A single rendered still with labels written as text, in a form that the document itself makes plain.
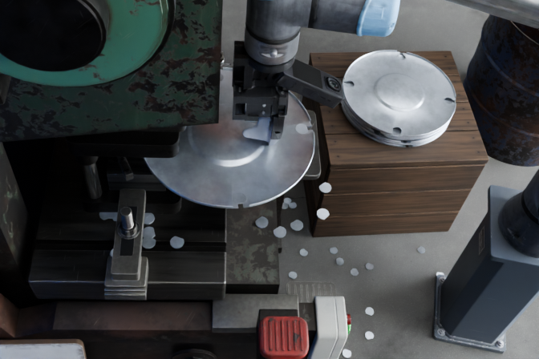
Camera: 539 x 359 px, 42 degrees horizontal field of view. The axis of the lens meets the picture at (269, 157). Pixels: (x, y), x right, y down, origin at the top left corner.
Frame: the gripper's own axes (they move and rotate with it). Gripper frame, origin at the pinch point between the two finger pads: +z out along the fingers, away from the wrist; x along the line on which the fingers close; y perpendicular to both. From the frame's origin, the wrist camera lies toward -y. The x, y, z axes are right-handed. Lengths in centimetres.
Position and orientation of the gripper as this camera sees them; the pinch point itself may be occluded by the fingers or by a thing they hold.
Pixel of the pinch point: (274, 138)
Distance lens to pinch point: 113.7
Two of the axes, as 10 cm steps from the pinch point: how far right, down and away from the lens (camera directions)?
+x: 0.4, 8.0, -6.0
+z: -0.7, 6.1, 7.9
